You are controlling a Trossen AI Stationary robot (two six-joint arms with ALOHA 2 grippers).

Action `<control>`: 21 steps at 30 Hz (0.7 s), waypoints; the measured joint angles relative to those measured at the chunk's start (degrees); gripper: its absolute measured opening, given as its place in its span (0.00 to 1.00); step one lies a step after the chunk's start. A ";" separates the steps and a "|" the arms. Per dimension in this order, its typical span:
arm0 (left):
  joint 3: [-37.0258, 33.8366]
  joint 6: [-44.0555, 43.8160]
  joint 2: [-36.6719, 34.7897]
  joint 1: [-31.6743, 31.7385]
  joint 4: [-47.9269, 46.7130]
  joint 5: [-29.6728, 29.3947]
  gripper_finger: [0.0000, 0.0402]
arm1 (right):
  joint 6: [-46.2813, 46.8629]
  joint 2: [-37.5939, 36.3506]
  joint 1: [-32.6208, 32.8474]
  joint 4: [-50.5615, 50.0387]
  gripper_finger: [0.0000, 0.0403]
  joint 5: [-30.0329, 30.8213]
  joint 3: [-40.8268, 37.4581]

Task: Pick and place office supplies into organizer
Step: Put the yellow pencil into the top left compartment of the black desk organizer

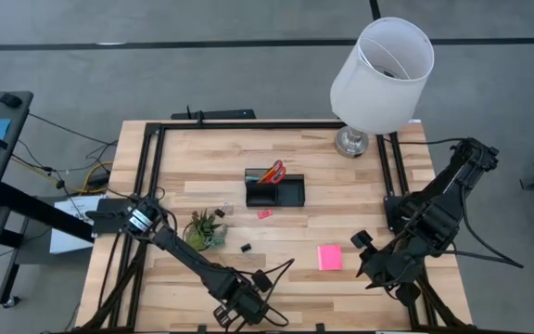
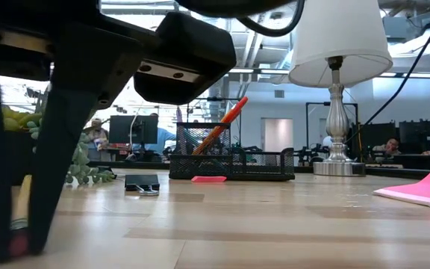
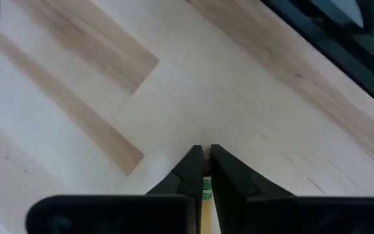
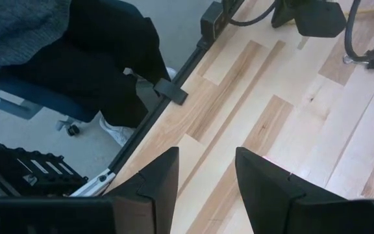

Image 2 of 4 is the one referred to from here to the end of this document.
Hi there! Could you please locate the pink sticky note pad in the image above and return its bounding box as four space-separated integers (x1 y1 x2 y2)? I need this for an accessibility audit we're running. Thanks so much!
372 167 430 211

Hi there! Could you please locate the potted green succulent plant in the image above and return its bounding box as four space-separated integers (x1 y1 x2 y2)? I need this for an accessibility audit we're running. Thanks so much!
1 104 116 185

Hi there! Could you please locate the black background desk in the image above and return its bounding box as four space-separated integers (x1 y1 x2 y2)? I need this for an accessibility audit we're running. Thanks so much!
390 152 430 172

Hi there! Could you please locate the orange pencil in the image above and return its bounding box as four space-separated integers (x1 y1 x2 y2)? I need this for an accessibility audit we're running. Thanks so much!
9 174 34 259

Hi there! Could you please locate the pink eraser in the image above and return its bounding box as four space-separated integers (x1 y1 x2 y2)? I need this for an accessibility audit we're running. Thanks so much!
190 175 228 184

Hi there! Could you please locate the black mesh desk organizer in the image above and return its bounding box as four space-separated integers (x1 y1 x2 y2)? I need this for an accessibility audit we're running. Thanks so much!
169 122 296 182

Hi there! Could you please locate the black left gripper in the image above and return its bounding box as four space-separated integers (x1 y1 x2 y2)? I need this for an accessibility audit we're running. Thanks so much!
0 0 237 256

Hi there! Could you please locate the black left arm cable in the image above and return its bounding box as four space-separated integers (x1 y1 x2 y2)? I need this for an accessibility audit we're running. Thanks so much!
236 0 306 38

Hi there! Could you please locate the black aluminium table frame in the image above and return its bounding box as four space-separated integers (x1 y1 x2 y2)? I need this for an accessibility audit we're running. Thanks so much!
87 159 430 180

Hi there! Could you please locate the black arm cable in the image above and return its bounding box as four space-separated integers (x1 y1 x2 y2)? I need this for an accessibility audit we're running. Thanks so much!
236 0 306 38
344 5 430 146

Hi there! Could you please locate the silver table lamp white shade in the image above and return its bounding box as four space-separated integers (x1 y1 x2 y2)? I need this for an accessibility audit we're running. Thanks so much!
287 0 394 177

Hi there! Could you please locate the black background monitor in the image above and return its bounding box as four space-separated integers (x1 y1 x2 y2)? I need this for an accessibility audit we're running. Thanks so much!
399 119 430 155
359 121 397 164
109 114 159 145

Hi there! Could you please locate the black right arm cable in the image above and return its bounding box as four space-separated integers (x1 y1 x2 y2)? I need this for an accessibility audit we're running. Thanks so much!
344 5 430 146

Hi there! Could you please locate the red pen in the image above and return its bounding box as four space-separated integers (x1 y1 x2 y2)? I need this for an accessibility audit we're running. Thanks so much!
194 96 249 155

